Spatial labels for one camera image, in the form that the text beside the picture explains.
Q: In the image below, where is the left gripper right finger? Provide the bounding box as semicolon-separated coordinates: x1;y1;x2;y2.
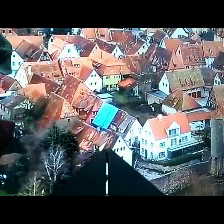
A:
107;149;165;197

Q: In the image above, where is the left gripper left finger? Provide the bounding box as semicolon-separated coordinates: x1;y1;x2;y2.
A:
52;149;108;197

